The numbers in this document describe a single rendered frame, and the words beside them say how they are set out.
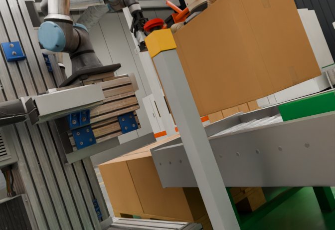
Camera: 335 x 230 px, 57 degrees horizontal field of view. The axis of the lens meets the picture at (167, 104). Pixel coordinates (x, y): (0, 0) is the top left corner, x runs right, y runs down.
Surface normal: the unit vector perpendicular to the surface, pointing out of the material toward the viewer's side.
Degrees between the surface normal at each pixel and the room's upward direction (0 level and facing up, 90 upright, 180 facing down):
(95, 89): 90
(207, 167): 90
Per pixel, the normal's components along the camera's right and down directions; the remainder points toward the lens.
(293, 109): -0.79, 0.25
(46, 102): 0.59, -0.25
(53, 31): -0.33, 0.20
